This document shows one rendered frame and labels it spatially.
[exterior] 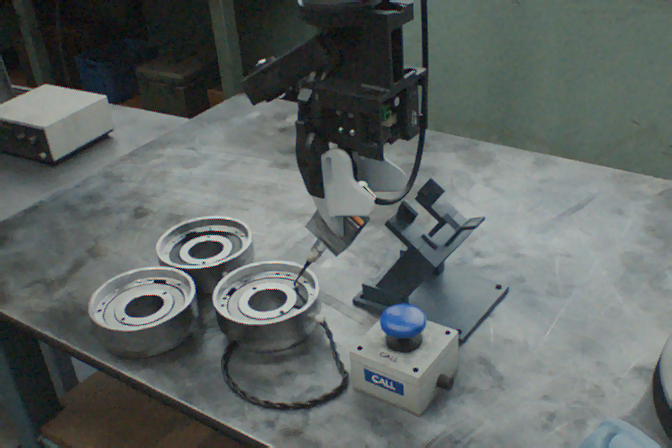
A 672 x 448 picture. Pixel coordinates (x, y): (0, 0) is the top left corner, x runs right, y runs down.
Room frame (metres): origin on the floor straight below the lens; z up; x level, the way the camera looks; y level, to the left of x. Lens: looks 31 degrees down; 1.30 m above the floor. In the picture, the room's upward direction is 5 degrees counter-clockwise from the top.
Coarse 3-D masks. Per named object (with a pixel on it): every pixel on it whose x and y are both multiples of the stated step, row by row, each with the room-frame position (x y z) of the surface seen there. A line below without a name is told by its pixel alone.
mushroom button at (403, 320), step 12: (384, 312) 0.55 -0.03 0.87; (396, 312) 0.55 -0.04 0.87; (408, 312) 0.54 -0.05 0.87; (420, 312) 0.55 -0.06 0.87; (384, 324) 0.54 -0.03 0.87; (396, 324) 0.53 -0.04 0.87; (408, 324) 0.53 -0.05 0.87; (420, 324) 0.53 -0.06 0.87; (396, 336) 0.53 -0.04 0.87; (408, 336) 0.52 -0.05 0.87
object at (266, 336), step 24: (264, 264) 0.69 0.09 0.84; (288, 264) 0.69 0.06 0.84; (216, 288) 0.65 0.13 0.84; (264, 288) 0.66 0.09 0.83; (288, 288) 0.66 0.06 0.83; (312, 288) 0.66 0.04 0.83; (216, 312) 0.62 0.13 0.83; (264, 312) 0.66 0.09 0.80; (288, 312) 0.62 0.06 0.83; (312, 312) 0.62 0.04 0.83; (240, 336) 0.60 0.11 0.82; (264, 336) 0.59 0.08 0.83; (288, 336) 0.60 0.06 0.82
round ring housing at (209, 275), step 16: (192, 224) 0.79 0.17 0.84; (208, 224) 0.80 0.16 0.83; (224, 224) 0.79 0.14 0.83; (240, 224) 0.78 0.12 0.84; (160, 240) 0.76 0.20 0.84; (176, 240) 0.77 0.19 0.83; (192, 240) 0.77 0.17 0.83; (208, 240) 0.77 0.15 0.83; (224, 240) 0.76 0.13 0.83; (160, 256) 0.72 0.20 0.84; (192, 256) 0.76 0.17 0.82; (208, 256) 0.77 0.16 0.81; (224, 256) 0.73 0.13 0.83; (240, 256) 0.72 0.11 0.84; (192, 272) 0.70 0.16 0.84; (208, 272) 0.70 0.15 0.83; (224, 272) 0.70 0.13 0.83; (208, 288) 0.70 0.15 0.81
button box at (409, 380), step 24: (384, 336) 0.55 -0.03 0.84; (432, 336) 0.55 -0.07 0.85; (456, 336) 0.55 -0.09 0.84; (360, 360) 0.53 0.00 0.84; (384, 360) 0.52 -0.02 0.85; (408, 360) 0.52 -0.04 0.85; (432, 360) 0.52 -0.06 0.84; (456, 360) 0.55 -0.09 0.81; (360, 384) 0.53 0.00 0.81; (384, 384) 0.51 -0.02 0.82; (408, 384) 0.50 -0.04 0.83; (432, 384) 0.51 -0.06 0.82; (408, 408) 0.50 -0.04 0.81
